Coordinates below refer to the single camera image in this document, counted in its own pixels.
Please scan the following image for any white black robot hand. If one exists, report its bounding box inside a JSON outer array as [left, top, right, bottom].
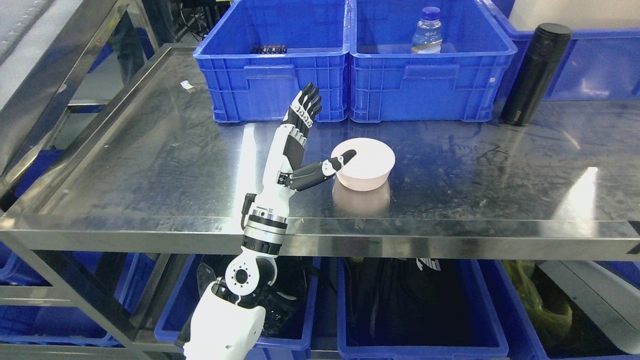
[[253, 82, 357, 220]]

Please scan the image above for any pink bowl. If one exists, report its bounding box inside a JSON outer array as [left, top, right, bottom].
[[331, 137, 396, 192]]

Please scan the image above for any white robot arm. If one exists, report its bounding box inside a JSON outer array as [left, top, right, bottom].
[[183, 194, 290, 360]]

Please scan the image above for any left blue crate on table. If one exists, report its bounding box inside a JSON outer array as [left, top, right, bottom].
[[193, 0, 349, 123]]

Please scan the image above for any blue crate on table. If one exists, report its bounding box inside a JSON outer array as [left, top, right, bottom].
[[483, 0, 640, 101], [349, 0, 517, 123], [193, 0, 349, 123]]

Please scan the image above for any dark batteries pack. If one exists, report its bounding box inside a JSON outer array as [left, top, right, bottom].
[[250, 44, 288, 55]]

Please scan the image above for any middle blue crate on table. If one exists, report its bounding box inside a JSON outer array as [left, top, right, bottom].
[[349, 0, 517, 123]]

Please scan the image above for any lower blue bin with bag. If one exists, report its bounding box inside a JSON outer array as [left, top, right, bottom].
[[337, 257, 509, 360]]

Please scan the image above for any black bag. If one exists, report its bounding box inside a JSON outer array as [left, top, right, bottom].
[[345, 257, 471, 347]]

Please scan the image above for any steel cart table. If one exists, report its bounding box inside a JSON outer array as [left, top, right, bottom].
[[0, 0, 640, 360]]

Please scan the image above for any clear water bottle blue cap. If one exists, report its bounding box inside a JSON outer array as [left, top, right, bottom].
[[411, 6, 442, 55]]

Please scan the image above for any black thermos flask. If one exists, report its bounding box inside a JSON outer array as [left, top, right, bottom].
[[501, 22, 573, 126]]

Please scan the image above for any yellow green plastic bag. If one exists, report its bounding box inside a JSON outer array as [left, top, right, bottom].
[[502, 260, 573, 347]]

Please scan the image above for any right blue crate on table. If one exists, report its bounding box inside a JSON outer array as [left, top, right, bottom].
[[483, 0, 640, 101]]

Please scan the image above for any lower right blue bin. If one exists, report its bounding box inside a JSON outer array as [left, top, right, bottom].
[[478, 260, 639, 360]]

